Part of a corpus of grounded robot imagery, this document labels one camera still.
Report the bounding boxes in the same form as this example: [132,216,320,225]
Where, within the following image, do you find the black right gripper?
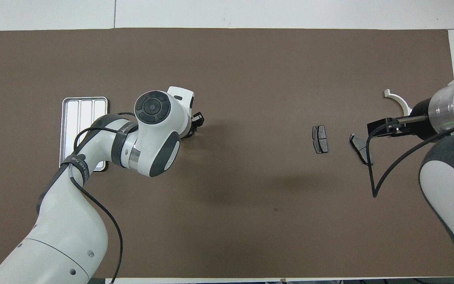
[367,115,428,138]

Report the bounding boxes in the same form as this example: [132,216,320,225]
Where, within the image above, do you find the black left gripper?
[180,112,205,139]

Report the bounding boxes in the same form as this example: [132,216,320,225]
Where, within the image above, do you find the silver metal tray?
[59,97,108,172]

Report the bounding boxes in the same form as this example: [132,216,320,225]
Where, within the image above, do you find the large dark grey brake pad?
[349,133,374,166]

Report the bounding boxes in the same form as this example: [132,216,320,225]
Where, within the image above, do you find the small dark grey brake pad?
[312,125,329,154]

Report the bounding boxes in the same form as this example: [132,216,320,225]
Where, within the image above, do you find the brown table mat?
[0,28,454,279]

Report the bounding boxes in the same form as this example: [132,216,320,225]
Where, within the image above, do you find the white half ring clamp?
[383,89,413,117]

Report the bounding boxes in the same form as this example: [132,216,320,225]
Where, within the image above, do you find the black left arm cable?
[69,112,139,284]

